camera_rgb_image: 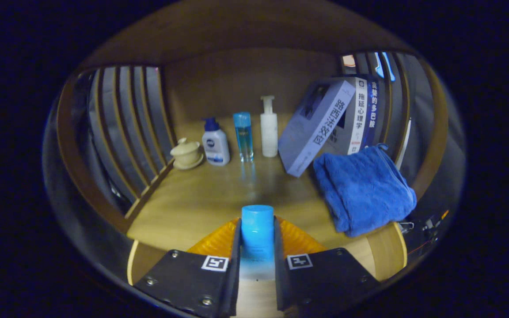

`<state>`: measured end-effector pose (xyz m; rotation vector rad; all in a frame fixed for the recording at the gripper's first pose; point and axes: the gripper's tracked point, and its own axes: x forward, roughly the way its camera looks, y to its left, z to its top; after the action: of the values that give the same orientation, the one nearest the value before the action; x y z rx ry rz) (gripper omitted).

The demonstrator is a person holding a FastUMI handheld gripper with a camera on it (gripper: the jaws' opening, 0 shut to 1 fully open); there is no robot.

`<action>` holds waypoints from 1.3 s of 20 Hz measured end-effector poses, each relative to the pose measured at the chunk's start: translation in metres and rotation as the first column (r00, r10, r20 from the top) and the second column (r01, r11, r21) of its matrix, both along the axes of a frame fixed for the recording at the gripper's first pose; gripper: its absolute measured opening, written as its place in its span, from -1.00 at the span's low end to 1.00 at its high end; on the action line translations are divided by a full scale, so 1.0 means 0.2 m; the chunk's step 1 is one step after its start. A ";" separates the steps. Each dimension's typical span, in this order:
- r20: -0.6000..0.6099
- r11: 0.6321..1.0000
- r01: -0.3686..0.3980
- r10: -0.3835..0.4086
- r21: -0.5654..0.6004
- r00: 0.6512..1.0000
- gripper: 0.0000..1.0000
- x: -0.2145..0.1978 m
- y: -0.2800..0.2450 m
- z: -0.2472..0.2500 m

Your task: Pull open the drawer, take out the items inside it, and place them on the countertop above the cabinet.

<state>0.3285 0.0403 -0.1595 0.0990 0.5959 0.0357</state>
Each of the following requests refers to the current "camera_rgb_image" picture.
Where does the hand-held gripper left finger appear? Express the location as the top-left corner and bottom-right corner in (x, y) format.
(134, 217), (242, 318)

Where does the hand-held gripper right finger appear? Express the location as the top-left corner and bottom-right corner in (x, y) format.
(273, 216), (381, 315)

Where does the light blue capped bottle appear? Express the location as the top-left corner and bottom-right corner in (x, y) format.
(240, 204), (276, 281)

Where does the wooden countertop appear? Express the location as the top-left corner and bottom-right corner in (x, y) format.
(126, 113), (407, 285)

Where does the wooden cabinet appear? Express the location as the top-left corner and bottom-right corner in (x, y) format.
(53, 0), (452, 239)

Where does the blue towel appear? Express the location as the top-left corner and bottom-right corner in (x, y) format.
(313, 144), (417, 238)

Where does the white bottle with blue cap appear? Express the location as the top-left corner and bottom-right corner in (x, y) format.
(201, 117), (231, 166)

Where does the beige lidded teacup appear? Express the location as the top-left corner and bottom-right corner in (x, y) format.
(170, 137), (204, 170)

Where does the clear blue bottle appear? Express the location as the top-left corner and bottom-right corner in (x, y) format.
(233, 112), (254, 163)

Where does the white pump bottle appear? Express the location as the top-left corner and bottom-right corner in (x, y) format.
(260, 95), (278, 158)

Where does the lavender book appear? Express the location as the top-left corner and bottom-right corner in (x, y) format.
(278, 79), (357, 178)

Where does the white spine book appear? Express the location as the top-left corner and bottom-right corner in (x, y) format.
(325, 77), (368, 155)

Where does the backdrop stand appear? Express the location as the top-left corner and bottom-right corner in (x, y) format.
(396, 117), (413, 170)

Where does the dark blue book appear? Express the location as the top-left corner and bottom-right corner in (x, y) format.
(363, 79), (381, 148)

